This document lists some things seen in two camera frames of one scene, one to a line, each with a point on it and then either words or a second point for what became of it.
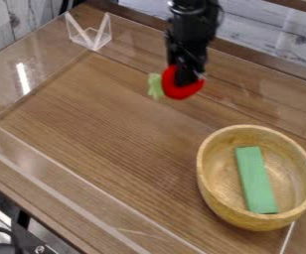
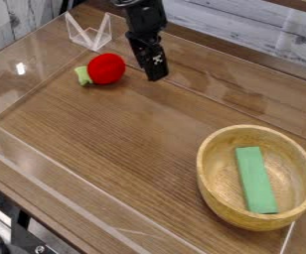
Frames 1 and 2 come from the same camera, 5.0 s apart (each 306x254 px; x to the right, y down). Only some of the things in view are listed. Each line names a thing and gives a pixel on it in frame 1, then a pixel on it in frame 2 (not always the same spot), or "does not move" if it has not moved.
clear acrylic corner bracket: [89, 38] does not move
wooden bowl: [290, 166] does not move
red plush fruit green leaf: [165, 84] to [104, 69]
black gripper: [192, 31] to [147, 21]
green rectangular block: [256, 182] does not move
